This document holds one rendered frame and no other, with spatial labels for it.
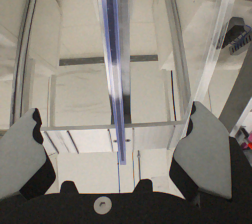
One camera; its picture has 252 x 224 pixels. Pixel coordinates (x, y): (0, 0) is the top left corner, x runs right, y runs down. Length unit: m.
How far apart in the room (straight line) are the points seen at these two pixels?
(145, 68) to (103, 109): 0.85
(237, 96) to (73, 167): 2.08
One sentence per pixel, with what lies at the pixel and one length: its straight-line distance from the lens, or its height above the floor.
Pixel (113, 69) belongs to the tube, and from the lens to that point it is 0.16.
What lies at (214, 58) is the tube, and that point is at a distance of 0.19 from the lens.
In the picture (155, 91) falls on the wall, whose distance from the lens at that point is 2.08.
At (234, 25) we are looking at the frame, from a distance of 0.67.
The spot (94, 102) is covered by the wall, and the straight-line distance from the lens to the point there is 2.06.
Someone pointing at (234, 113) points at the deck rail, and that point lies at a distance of 0.42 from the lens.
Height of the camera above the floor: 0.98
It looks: 9 degrees down
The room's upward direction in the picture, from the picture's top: 177 degrees clockwise
